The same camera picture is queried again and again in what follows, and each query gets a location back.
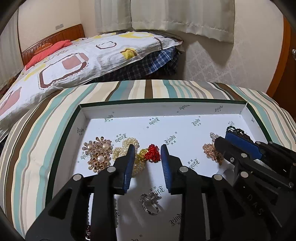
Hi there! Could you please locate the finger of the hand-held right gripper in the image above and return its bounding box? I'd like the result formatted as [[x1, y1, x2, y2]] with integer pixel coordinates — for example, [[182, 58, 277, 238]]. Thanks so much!
[[225, 132, 263, 161], [214, 137, 250, 164]]

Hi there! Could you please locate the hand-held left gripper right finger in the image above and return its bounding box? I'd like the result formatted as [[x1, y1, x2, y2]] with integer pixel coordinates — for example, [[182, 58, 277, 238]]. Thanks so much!
[[160, 144, 271, 241]]

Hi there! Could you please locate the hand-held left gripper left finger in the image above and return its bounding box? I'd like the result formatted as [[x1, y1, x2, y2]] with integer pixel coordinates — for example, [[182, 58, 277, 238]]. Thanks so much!
[[25, 144, 136, 241]]

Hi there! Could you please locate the gold rhinestone jewelry cluster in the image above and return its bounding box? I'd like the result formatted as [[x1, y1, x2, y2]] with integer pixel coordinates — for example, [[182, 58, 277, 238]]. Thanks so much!
[[203, 132, 225, 164]]

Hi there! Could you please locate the white pearl bracelet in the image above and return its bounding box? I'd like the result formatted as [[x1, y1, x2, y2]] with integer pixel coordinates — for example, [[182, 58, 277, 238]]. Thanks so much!
[[112, 137, 147, 178]]

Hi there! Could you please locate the red rose gold ring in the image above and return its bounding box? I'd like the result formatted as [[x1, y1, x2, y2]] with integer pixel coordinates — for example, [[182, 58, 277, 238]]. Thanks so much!
[[137, 144, 162, 163]]

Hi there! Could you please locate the gold pearl flower brooch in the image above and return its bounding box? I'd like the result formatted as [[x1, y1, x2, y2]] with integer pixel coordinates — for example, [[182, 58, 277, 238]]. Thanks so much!
[[83, 136, 114, 172]]

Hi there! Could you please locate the white shallow box lid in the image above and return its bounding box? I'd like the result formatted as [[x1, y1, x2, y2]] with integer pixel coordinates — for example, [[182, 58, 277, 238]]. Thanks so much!
[[45, 97, 273, 241]]

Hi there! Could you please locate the wooden wardrobe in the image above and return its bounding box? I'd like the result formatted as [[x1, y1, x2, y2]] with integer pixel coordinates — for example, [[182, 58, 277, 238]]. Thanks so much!
[[266, 16, 296, 109]]

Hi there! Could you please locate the striped mattress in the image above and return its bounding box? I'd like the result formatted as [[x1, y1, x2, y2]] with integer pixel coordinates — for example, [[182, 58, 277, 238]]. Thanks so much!
[[0, 79, 296, 241]]

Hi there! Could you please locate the blue plaid cloth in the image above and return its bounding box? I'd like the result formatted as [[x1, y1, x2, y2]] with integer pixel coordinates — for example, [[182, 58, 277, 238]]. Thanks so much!
[[92, 45, 185, 82]]

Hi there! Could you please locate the thick white curtain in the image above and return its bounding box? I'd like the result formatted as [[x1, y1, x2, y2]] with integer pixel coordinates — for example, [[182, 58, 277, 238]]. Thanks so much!
[[130, 0, 236, 44]]

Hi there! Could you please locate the coral red pillow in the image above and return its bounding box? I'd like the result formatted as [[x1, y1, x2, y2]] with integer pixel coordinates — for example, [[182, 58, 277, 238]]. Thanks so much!
[[24, 39, 72, 70]]

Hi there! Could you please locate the orange patterned cushion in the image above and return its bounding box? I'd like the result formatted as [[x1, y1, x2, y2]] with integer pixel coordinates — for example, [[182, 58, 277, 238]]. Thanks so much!
[[33, 44, 53, 55]]

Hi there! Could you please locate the wooden headboard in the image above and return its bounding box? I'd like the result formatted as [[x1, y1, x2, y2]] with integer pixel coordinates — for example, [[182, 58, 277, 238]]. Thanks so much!
[[20, 23, 85, 62]]

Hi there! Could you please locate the sheer white curtain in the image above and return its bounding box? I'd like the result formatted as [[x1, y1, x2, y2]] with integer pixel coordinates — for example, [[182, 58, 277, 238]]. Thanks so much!
[[94, 0, 133, 33]]

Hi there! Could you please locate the silver flower ring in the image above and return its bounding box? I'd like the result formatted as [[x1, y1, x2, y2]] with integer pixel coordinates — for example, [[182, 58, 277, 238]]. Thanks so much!
[[139, 192, 162, 216]]

